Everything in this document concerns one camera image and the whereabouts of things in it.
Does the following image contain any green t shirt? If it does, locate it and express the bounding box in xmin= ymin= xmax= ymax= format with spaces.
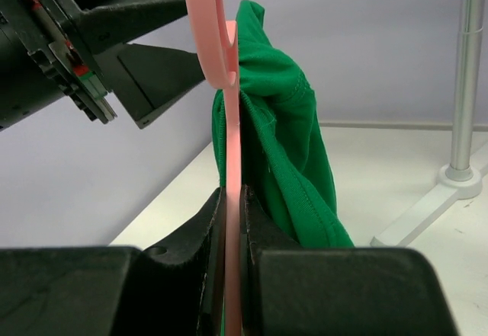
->
xmin=211 ymin=0 xmax=356 ymax=248

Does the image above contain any white clothes rack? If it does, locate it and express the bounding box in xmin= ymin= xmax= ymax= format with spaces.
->
xmin=371 ymin=0 xmax=487 ymax=247

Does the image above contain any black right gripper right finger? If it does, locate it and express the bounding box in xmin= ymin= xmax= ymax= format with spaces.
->
xmin=240 ymin=186 xmax=458 ymax=335

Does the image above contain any pink plastic hanger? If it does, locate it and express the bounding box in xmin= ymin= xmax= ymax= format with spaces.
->
xmin=185 ymin=0 xmax=242 ymax=335

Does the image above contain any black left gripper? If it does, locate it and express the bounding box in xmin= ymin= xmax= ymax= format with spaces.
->
xmin=1 ymin=0 xmax=204 ymax=130

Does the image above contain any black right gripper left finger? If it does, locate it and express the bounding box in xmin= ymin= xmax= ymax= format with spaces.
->
xmin=1 ymin=189 xmax=225 ymax=335

